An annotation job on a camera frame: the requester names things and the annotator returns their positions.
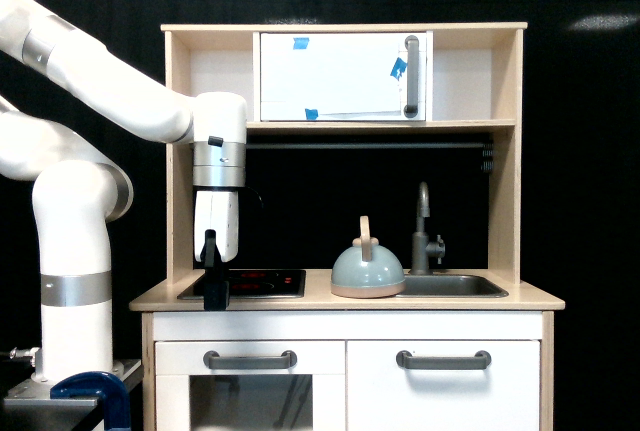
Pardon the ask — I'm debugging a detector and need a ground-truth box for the grey metal base plate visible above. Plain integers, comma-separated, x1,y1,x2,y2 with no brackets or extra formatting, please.
3,359,144,410

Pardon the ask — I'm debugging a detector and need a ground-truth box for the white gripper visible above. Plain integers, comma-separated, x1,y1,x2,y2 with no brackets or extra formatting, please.
194,190,239,310

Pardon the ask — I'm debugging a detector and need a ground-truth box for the grey cabinet door handle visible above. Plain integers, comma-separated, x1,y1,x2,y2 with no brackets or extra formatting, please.
396,350,492,371

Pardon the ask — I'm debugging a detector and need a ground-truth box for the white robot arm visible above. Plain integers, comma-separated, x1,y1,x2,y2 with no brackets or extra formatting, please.
1,0,247,384

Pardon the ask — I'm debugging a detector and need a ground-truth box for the black hanging rail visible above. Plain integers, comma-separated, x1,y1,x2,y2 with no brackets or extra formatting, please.
247,142,494,151

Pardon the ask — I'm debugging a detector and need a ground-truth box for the grey microwave door handle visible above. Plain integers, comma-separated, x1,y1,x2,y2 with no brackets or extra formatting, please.
404,35,420,119

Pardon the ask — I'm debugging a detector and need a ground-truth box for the grey toy faucet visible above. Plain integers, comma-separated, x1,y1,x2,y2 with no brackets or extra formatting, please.
410,182,446,276

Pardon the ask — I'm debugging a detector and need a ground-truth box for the blue tape piece top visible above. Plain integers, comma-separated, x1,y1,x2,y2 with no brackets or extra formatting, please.
293,37,310,50

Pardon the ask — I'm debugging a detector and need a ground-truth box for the blue tape piece bottom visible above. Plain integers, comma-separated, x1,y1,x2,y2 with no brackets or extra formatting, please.
305,108,319,121

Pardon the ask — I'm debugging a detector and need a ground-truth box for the wooden toy kitchen frame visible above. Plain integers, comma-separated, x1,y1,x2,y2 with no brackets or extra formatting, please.
131,22,565,430

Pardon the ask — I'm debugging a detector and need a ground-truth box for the grey oven door handle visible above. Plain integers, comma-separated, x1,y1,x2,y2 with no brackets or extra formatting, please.
203,350,298,370

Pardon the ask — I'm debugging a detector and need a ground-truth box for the grey-blue toy teapot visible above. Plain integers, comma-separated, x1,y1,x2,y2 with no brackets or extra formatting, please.
331,216,406,299

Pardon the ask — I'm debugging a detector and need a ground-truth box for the blue tape piece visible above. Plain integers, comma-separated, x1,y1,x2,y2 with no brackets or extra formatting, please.
305,108,319,121
293,37,310,50
390,57,408,81

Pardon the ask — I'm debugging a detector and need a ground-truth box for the black toy stove top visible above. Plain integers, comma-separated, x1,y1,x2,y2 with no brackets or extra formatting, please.
177,269,307,301

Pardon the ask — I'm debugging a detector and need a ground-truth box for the blue tape piece right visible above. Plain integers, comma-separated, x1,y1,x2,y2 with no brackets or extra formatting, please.
390,57,408,81

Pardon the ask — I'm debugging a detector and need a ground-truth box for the blue C-clamp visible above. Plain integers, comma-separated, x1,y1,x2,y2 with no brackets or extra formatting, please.
49,371,132,431

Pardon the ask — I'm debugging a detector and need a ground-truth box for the white microwave door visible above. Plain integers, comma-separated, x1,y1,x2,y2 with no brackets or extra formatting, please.
259,31,433,122

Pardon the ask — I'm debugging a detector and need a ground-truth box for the grey toy sink basin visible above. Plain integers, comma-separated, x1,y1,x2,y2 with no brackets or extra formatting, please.
399,275,508,298

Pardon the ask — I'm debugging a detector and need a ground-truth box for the white cabinet door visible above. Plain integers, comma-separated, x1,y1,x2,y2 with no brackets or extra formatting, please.
346,340,540,430

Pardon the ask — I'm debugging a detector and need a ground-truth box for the white oven door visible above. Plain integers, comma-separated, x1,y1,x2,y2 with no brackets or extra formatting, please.
155,341,346,430

